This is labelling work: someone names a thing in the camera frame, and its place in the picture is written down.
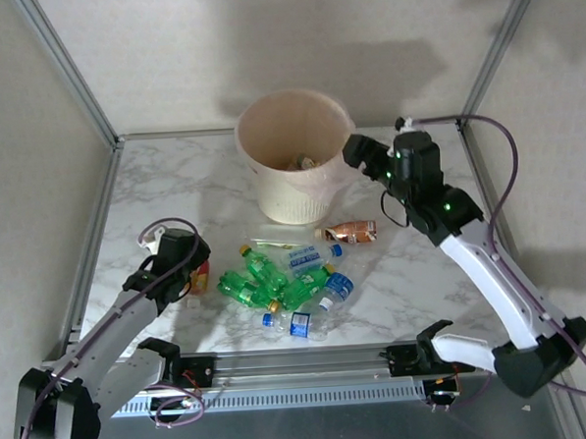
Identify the clear bottle red flower label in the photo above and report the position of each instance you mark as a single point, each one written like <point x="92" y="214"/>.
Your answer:
<point x="201" y="276"/>

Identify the clear bottle lemon label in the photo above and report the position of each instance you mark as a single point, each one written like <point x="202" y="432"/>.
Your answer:
<point x="274" y="240"/>
<point x="302" y="161"/>

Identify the blue label bottle white cap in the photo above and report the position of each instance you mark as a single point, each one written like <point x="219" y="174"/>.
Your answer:
<point x="338" y="286"/>

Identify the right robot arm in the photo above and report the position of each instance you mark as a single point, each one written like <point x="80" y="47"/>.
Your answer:
<point x="492" y="278"/>

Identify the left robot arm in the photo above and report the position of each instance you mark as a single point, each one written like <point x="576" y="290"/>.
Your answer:
<point x="107" y="332"/>

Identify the cream plastic bin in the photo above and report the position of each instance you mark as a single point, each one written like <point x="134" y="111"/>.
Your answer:
<point x="282" y="200"/>

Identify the brown drink bottle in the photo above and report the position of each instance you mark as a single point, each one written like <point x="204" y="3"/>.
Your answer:
<point x="352" y="232"/>

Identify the soda water bottle pale blue label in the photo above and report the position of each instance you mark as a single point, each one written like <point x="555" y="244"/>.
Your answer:
<point x="305" y="259"/>

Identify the clear bottle blue cap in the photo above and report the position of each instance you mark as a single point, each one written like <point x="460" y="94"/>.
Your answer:
<point x="300" y="325"/>

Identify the grey metal plate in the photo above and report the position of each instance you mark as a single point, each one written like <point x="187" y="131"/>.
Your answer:
<point x="304" y="435"/>

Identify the aluminium right side rail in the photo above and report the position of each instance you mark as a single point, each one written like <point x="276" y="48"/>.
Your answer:
<point x="478" y="170"/>

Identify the aluminium rail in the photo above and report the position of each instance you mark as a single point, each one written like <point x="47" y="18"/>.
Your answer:
<point x="180" y="134"/>
<point x="478" y="170"/>
<point x="101" y="215"/>

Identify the aluminium left side rail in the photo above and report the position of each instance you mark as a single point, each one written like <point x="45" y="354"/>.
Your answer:
<point x="101" y="215"/>

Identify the aluminium back rail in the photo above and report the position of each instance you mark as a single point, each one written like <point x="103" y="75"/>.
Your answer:
<point x="180" y="134"/>

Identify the aluminium right frame post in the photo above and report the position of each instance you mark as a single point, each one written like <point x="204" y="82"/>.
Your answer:
<point x="500" y="46"/>

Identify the aluminium frame post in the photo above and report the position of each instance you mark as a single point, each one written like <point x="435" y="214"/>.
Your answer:
<point x="69" y="69"/>
<point x="500" y="46"/>

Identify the aluminium left frame post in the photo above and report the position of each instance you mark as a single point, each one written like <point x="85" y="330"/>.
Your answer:
<point x="69" y="69"/>

